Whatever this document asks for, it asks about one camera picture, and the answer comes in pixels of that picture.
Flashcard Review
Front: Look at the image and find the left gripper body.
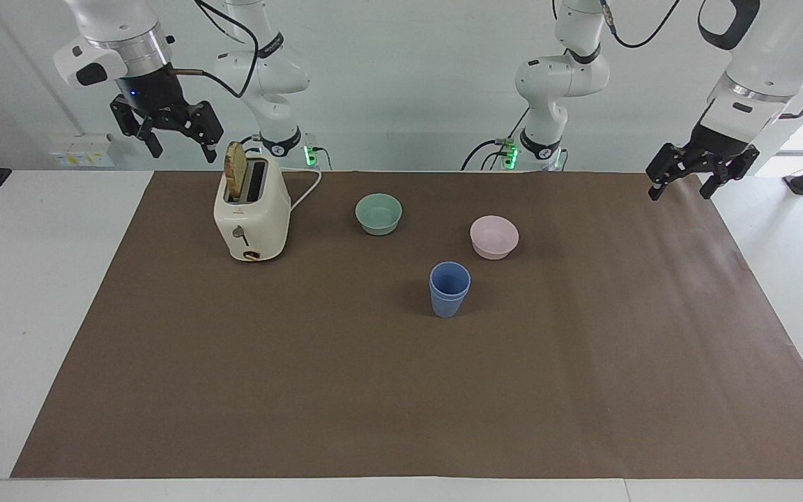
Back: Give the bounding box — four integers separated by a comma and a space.
686, 122, 752, 165

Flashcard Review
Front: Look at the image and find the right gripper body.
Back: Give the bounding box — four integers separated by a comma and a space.
116, 65, 192, 130

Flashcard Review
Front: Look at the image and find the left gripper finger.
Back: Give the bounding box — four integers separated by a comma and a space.
645, 142, 698, 202
698, 144, 760, 200

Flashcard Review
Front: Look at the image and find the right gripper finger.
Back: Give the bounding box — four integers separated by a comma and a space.
109, 95, 165, 160
177, 100, 225, 165

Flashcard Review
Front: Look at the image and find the toast slice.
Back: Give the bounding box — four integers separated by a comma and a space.
225, 142, 247, 198

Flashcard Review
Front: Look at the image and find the cream toaster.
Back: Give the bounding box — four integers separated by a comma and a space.
213, 155, 292, 263

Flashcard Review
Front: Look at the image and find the pink bowl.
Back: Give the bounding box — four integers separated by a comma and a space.
470, 215, 520, 261

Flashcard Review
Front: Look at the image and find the green bowl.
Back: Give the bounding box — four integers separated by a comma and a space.
355, 193, 403, 236

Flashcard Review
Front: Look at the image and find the blue cup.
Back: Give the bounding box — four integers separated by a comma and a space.
429, 261, 472, 299
430, 282, 471, 319

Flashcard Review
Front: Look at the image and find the white toaster cord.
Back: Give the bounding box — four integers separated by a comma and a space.
282, 165, 323, 213

